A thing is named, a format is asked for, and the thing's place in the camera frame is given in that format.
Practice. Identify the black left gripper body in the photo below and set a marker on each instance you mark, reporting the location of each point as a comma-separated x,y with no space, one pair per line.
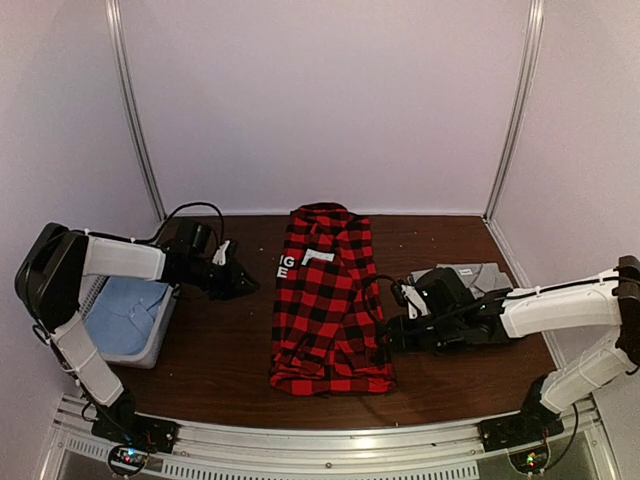
218,283

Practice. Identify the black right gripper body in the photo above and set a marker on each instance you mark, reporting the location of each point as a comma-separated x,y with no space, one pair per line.
444,329

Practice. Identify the red black plaid shirt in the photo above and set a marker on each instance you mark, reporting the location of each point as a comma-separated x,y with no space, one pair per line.
327,334

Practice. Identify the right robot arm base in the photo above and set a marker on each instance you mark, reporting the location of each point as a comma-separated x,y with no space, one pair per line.
524,434

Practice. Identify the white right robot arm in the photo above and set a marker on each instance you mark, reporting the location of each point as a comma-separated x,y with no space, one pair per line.
609,299

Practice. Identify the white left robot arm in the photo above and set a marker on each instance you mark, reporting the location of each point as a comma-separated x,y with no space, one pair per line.
56,276

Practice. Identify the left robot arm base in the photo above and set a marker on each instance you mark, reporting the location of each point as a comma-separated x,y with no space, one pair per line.
134,437

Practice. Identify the grey folded button shirt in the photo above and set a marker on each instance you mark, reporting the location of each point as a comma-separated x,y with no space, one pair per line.
480,278

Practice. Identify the light blue folded shirt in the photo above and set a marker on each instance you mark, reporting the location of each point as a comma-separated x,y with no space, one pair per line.
123,316

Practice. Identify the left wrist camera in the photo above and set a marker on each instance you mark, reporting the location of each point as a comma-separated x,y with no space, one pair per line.
192,238

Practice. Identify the aluminium front rail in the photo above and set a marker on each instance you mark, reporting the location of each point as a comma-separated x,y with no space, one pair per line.
451,450

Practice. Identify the aluminium corner post left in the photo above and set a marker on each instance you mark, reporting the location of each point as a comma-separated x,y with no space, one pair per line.
126,85

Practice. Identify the aluminium corner post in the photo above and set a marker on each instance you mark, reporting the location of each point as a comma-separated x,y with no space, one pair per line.
126,85
529,60

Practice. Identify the aluminium corner post right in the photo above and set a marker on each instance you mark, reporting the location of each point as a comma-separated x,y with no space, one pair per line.
529,60

